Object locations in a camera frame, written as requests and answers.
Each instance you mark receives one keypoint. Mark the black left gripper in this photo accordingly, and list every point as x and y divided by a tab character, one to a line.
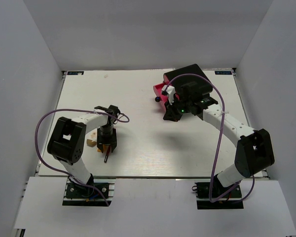
111	141

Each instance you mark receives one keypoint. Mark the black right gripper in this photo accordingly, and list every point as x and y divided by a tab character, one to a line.
170	114

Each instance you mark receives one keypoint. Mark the red lip pencil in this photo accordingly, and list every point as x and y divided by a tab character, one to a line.
107	155

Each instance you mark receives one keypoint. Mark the black drawer organizer cabinet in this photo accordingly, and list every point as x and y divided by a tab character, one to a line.
187	76

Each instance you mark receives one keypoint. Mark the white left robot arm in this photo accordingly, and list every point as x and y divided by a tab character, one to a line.
68	139

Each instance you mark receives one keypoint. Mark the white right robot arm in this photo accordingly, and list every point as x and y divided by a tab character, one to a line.
254	151

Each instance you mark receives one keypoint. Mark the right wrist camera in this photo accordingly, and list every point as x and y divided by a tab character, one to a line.
168	91

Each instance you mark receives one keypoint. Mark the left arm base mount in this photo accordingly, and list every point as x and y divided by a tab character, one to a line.
77	195

